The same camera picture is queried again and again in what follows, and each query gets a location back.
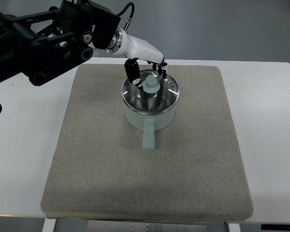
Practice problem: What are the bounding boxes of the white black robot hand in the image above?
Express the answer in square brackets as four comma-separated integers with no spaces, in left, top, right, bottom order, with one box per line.
[106,28,167,90]

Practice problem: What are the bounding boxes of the mint green saucepan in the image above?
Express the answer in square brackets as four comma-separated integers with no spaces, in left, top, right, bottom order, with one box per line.
[122,72,180,153]

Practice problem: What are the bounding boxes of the black label strip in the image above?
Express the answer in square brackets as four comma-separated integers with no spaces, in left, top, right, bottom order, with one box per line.
[261,224,290,231]

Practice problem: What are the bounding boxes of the grey felt mat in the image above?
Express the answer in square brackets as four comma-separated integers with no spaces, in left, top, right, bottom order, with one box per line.
[41,64,253,222]

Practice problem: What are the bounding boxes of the glass lid green knob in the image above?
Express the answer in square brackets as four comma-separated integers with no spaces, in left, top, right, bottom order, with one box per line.
[122,70,179,116]

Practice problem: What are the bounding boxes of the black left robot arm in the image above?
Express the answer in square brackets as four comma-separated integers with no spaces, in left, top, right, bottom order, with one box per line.
[0,0,121,86]

